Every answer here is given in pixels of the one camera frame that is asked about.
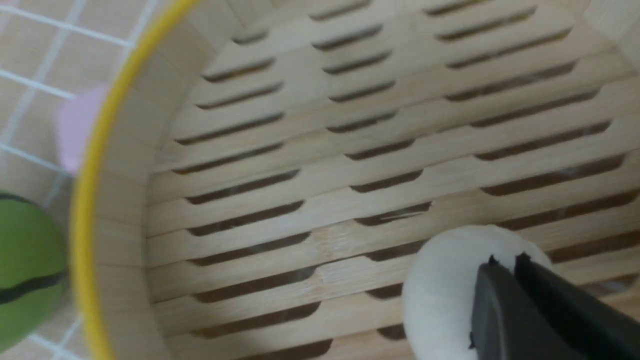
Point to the checkered beige tablecloth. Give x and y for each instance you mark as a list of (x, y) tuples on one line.
[(51, 51)]

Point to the pink foam cube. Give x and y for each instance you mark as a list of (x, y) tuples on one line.
[(74, 124)]

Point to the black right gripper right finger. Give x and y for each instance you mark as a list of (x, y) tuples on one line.
[(592, 328)]

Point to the white bun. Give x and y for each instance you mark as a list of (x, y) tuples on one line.
[(438, 293)]

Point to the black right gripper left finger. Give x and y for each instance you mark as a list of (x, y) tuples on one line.
[(506, 324)]

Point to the green toy watermelon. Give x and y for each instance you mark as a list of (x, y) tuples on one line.
[(33, 268)]

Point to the bamboo steamer tray yellow rim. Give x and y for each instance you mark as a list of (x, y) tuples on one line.
[(257, 187)]

